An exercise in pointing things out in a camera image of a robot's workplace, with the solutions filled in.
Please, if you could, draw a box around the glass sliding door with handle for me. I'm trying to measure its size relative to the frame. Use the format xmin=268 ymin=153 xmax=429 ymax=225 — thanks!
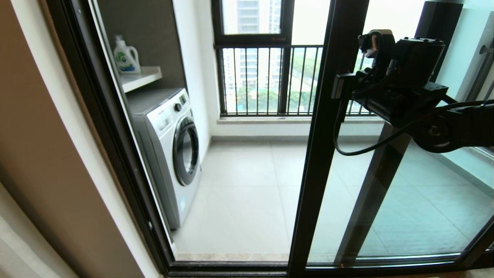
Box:
xmin=288 ymin=0 xmax=494 ymax=278

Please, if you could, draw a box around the white detergent bottle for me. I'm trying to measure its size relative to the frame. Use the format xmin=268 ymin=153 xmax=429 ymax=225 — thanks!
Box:
xmin=113 ymin=36 xmax=141 ymax=75

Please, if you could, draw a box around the black window frame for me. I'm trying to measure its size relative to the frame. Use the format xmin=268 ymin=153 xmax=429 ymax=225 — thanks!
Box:
xmin=210 ymin=0 xmax=296 ymax=117

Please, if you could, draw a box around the thin black right camera cable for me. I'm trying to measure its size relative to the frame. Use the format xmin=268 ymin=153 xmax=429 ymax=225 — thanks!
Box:
xmin=333 ymin=98 xmax=494 ymax=157

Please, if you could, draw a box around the dark brown cabinet panel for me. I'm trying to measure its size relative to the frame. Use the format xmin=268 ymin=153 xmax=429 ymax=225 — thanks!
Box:
xmin=95 ymin=0 xmax=186 ymax=93

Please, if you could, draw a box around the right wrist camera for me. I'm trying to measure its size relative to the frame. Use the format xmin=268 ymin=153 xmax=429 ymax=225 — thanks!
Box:
xmin=358 ymin=30 xmax=396 ymax=74

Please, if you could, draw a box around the black balcony railing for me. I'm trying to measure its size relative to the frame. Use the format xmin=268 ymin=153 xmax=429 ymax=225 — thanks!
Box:
xmin=214 ymin=43 xmax=377 ymax=117

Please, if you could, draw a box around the long stone window sill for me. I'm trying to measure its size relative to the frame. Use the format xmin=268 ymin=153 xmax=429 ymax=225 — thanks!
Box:
xmin=216 ymin=115 xmax=386 ymax=125

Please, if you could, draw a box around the black framed glass door panel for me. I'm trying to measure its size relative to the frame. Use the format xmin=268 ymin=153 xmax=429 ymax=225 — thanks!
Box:
xmin=334 ymin=0 xmax=494 ymax=271

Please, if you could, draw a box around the white shelf board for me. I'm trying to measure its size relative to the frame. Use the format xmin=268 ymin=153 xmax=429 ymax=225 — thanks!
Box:
xmin=120 ymin=66 xmax=162 ymax=93

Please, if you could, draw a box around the silver front-load washing machine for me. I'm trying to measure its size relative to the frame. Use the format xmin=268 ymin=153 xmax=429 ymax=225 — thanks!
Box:
xmin=127 ymin=88 xmax=202 ymax=231

